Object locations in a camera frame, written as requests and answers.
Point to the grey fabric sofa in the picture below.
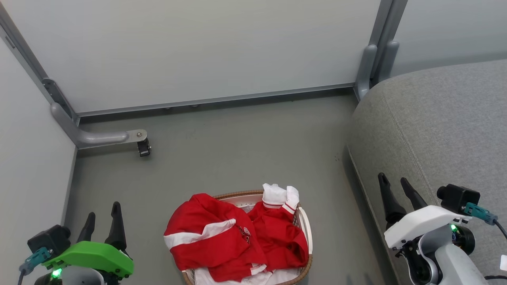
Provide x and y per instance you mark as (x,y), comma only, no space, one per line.
(435,130)

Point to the long grey partition foot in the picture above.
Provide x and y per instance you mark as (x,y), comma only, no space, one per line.
(99,137)

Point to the double grey partition post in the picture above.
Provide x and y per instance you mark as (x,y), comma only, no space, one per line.
(390,19)

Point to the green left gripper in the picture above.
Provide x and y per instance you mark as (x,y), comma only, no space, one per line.
(91,255)

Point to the teal left camera plug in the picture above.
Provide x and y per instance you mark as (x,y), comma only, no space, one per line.
(35,258)

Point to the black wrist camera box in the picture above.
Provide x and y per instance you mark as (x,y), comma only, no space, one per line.
(459,198)
(49,239)

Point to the slanted grey partition post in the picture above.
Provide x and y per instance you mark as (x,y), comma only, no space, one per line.
(27,59)

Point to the white laundry basket brown rim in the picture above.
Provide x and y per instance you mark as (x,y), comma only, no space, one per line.
(305,229)

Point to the grey partition bottom rail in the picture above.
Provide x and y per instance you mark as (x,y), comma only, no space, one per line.
(218,99)

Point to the teal camera plug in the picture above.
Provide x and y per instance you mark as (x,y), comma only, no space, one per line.
(35,258)
(479,211)

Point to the white cloth basket liner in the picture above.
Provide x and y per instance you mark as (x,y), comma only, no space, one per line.
(285,276)

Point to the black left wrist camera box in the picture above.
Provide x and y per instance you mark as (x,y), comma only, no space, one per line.
(49,239)

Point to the teal right camera plug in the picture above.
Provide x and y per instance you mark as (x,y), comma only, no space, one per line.
(479,211)

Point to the short grey partition foot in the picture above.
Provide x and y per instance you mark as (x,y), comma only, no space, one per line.
(388,59)
(365,71)

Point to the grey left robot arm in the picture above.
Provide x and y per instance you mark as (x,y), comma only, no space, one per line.
(79,277)

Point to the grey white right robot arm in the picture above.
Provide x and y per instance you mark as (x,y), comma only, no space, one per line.
(455,261)

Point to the black caster wheel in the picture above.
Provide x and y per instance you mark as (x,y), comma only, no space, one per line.
(144,149)

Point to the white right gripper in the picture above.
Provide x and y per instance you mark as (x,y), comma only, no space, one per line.
(424,219)

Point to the red white jacket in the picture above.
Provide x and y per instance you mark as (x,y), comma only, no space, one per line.
(214,237)

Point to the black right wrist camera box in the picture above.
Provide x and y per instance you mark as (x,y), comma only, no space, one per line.
(459,198)

